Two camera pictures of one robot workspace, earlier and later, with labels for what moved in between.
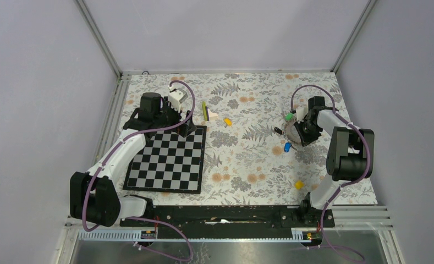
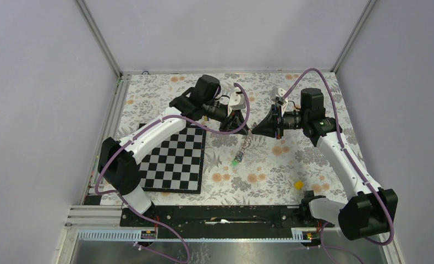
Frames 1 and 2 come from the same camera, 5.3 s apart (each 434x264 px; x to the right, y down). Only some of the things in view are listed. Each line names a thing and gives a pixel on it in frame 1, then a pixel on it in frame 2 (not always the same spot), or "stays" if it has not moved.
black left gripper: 185,128 → 230,124
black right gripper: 306,139 → 270,125
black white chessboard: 169,162 stays
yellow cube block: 299,185 stays
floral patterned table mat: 251,154 stays
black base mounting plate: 238,218 stays
